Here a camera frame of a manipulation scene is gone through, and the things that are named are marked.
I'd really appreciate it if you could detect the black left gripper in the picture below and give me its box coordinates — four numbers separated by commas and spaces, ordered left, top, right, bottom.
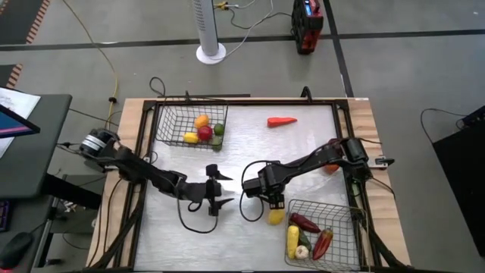
188, 164, 235, 217

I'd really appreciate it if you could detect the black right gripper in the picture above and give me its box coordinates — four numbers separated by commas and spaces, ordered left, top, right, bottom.
264, 187, 288, 210

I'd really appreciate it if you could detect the large yellow lemon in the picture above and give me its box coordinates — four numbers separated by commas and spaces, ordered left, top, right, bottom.
268, 208, 286, 226

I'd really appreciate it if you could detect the dark red pepper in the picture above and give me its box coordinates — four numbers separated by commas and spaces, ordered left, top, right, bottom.
289, 212, 322, 234

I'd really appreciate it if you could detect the yellow corn cob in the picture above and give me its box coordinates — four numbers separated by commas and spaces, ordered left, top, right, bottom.
286, 224, 300, 260

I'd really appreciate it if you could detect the small green pepper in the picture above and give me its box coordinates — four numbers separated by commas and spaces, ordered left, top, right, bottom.
298, 229, 313, 252

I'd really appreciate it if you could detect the red tomato green calyx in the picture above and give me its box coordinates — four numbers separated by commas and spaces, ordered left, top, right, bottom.
197, 125, 214, 142

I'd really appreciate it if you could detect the red and green pepper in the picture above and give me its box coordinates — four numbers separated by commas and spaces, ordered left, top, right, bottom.
311, 226, 335, 262

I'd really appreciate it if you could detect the orange-red carrot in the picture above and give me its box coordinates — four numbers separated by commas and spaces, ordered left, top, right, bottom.
267, 116, 299, 129

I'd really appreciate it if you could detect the silver black table clamp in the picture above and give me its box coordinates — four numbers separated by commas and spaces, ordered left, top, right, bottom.
373, 155, 396, 168

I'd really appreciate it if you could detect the white tower fan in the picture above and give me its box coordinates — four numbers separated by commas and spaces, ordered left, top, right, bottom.
191, 0, 227, 65

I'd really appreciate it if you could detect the red black power box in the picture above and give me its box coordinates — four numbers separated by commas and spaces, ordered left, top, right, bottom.
290, 0, 325, 55

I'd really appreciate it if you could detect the black desk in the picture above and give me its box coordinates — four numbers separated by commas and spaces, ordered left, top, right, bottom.
0, 93, 73, 200

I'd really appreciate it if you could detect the black cabinet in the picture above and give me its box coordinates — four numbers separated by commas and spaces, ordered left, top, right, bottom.
432, 121, 485, 259

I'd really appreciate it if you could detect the black computer mouse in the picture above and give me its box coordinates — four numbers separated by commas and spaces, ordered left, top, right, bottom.
0, 231, 34, 270

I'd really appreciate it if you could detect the white paper sheet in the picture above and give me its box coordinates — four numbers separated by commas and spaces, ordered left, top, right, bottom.
0, 86, 42, 158

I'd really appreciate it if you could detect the dark keyboard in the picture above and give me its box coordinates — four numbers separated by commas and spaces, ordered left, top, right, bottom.
0, 199, 11, 233

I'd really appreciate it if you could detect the flat screen monitor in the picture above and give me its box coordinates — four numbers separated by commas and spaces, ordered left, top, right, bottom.
0, 104, 42, 140

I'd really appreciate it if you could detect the black equipment box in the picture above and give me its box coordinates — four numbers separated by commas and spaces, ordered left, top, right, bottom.
461, 105, 485, 128

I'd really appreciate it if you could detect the black mat orange striped edge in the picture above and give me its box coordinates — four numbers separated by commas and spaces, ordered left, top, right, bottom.
0, 0, 51, 46
0, 63, 23, 90

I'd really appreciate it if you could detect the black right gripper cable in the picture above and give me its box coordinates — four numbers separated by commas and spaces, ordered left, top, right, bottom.
239, 158, 271, 223

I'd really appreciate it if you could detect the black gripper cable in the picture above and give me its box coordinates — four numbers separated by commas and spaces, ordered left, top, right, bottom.
239, 158, 271, 223
176, 189, 221, 235

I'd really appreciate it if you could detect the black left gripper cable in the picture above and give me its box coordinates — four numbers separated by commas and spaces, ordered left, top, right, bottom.
176, 189, 221, 235

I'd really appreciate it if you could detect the black wire basket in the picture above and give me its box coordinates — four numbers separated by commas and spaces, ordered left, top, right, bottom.
155, 102, 230, 152
283, 199, 369, 272

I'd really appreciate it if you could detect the black table frame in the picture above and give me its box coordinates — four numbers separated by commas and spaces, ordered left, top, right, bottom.
86, 96, 412, 273

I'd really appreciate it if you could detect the white floor cable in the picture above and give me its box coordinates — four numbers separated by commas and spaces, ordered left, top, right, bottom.
211, 0, 293, 61

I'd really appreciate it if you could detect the black floor cable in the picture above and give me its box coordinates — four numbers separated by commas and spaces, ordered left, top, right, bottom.
419, 108, 468, 145

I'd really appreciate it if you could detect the yellow cable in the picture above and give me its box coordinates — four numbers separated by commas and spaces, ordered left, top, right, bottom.
62, 0, 119, 130

